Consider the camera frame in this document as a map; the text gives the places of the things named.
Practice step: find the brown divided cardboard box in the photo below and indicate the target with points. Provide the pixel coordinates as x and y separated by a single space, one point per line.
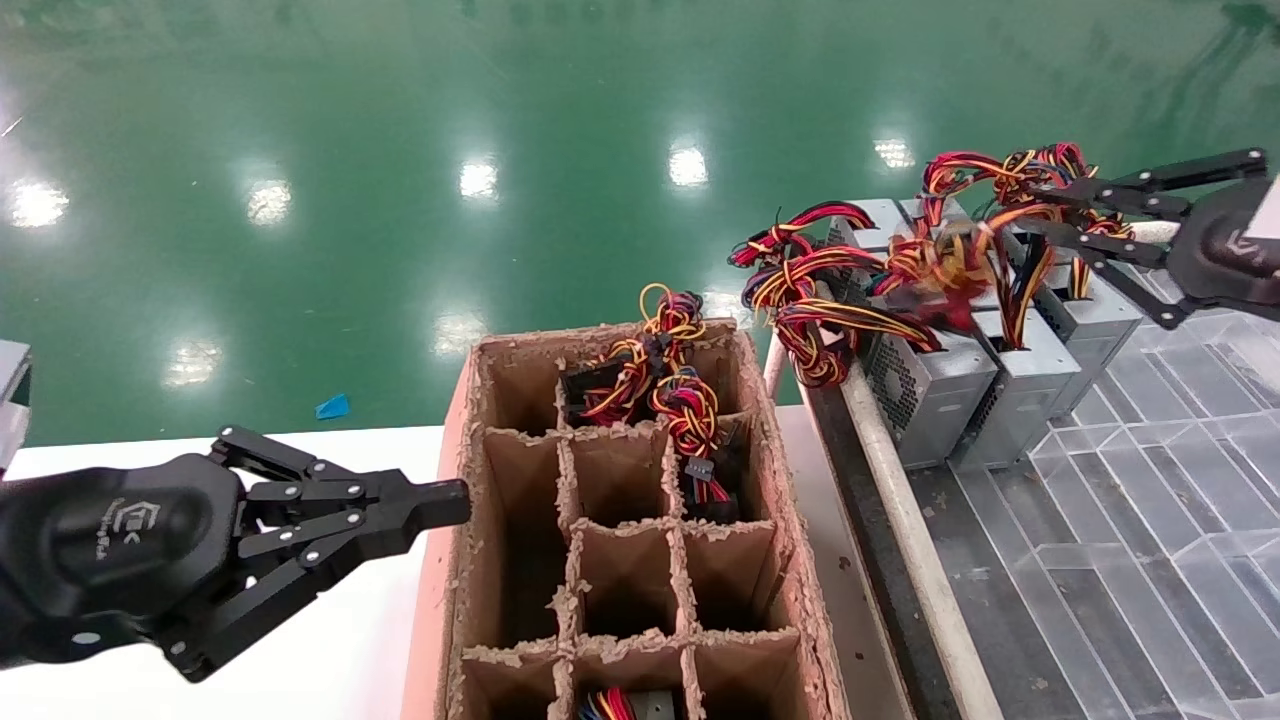
515 385

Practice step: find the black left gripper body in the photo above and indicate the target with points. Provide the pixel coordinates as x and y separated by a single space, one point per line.
110 542

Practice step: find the white conveyor side rail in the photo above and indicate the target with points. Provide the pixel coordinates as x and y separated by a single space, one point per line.
920 540

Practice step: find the black conveyor frame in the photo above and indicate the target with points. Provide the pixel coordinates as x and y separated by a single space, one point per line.
880 570

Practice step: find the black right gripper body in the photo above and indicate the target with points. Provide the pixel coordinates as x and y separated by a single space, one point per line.
1225 260

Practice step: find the gray metal object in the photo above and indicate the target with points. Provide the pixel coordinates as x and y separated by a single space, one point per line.
12 400

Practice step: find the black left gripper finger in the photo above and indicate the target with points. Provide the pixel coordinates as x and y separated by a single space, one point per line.
330 547
350 487

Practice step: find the clear plastic grid panel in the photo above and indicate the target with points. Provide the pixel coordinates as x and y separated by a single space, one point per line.
1180 520

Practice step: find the small blue scrap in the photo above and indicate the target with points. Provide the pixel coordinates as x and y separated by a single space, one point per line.
334 407

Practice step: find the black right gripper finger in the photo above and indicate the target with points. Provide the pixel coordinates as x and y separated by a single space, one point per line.
1120 255
1140 195

